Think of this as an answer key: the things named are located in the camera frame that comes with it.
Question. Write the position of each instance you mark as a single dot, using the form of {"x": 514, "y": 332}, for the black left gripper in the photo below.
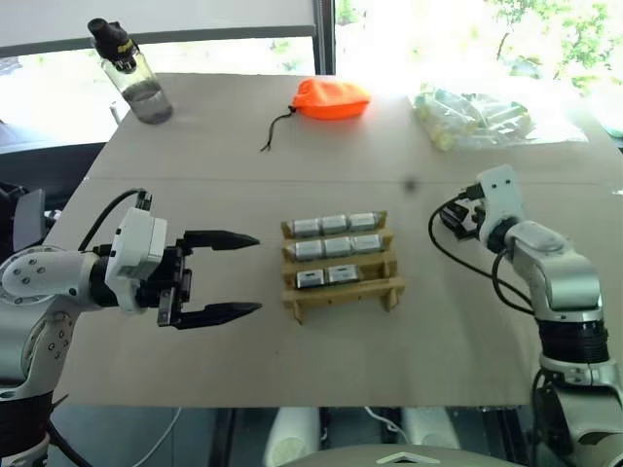
{"x": 171, "y": 272}

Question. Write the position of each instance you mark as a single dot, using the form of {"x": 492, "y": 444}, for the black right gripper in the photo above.
{"x": 471, "y": 221}

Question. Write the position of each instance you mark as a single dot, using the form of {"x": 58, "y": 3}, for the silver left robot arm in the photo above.
{"x": 46, "y": 279}

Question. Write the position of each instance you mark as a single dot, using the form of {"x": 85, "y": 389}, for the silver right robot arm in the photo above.
{"x": 560, "y": 272}

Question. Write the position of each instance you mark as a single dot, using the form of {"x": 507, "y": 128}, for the clear plastic bag of items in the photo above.
{"x": 477, "y": 119}

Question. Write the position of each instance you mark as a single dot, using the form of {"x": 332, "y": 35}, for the wooden battery rack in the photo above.
{"x": 340, "y": 297}

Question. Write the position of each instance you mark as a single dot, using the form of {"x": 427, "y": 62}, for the white rounded robot leg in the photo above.
{"x": 292, "y": 435}
{"x": 430, "y": 428}

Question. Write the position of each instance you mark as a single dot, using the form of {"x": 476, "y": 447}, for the teal object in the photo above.
{"x": 614, "y": 127}

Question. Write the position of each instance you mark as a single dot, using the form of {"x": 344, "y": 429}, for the grey box on dark stand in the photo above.
{"x": 29, "y": 219}

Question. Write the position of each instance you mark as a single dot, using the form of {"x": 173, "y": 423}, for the clear bottle with black cap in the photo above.
{"x": 141, "y": 82}

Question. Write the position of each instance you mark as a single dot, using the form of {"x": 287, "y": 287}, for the grey window blind bar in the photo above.
{"x": 194, "y": 35}

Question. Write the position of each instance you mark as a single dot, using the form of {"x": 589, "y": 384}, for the grey robot torso top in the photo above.
{"x": 399, "y": 457}

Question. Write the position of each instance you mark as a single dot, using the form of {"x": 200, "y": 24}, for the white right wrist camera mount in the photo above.
{"x": 503, "y": 204}

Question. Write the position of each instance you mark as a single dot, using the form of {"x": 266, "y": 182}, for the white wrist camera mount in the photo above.
{"x": 503, "y": 204}
{"x": 138, "y": 238}

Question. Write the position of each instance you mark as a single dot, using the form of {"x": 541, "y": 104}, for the small silver camera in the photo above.
{"x": 334, "y": 224}
{"x": 307, "y": 249}
{"x": 368, "y": 243}
{"x": 343, "y": 275}
{"x": 306, "y": 227}
{"x": 337, "y": 246}
{"x": 364, "y": 221}
{"x": 310, "y": 278}

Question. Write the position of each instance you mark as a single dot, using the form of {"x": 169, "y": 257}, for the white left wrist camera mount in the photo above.
{"x": 138, "y": 238}

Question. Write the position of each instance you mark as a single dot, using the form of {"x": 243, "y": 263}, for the dark window frame post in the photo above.
{"x": 323, "y": 36}

